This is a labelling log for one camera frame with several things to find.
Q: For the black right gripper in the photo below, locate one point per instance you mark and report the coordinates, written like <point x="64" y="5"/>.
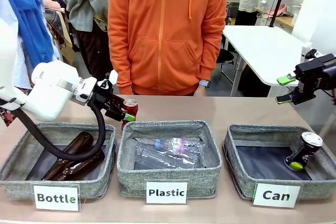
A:
<point x="317" y="74"/>

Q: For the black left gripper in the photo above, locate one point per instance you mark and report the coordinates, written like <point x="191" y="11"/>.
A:
<point x="103" y="95"/>

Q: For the red drink can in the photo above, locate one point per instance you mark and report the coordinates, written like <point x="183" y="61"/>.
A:
<point x="131" y="107"/>

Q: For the clear bottle blue cap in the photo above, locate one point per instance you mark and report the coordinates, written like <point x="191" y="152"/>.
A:
<point x="168" y="144"/>

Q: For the black drink can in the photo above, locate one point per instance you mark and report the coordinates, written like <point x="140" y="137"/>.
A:
<point x="304" y="153"/>

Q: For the clear plastic bottle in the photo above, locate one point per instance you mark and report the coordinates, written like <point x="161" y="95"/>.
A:
<point x="168" y="160"/>

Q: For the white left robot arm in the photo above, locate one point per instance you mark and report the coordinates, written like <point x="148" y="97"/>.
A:
<point x="50" y="95"/>

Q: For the grey fabric basket Plastic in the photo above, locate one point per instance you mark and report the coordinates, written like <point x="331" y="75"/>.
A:
<point x="168" y="175"/>

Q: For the grey fabric basket Bottle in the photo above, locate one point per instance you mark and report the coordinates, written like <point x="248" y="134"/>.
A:
<point x="99" y="190"/>

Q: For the grey fabric basket Can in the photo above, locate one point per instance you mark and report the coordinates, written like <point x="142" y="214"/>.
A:
<point x="241" y="171"/>

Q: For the white Can label sign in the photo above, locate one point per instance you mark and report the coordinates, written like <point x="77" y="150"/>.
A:
<point x="276" y="195"/>

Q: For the person's left hand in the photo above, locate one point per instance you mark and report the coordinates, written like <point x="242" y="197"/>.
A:
<point x="201" y="91"/>

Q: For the white background table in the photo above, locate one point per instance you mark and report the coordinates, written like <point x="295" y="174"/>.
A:
<point x="265" y="48"/>

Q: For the dark hanging garment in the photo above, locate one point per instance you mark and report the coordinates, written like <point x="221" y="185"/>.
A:
<point x="92" y="51"/>

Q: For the black round stool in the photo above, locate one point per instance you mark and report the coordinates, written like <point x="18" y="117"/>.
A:
<point x="225" y="56"/>

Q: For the pink cloth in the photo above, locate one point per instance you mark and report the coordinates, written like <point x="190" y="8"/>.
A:
<point x="278" y="12"/>

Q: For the person in orange hoodie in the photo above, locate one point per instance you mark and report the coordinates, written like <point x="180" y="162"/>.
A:
<point x="162" y="37"/>

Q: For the black stand pole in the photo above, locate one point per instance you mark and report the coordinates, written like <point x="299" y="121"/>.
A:
<point x="279" y="1"/>

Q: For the white Plastic label sign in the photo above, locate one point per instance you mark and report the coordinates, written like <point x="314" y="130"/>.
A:
<point x="166" y="192"/>

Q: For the brown patterned cloth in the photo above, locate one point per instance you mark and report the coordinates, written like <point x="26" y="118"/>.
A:
<point x="53" y="24"/>

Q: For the white Bottle label sign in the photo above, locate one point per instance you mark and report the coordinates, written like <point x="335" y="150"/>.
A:
<point x="56" y="197"/>

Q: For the pink checked fabric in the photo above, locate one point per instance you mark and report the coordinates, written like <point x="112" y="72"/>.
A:
<point x="51" y="5"/>

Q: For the blue hanging cloth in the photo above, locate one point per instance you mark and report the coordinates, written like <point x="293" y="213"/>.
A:
<point x="29" y="11"/>

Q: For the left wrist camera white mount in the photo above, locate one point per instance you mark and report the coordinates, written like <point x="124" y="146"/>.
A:
<point x="113" y="77"/>

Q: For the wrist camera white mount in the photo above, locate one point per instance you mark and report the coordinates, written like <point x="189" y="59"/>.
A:
<point x="113" y="77"/>
<point x="313" y="54"/>

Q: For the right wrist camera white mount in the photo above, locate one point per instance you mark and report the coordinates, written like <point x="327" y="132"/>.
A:
<point x="313" y="54"/>

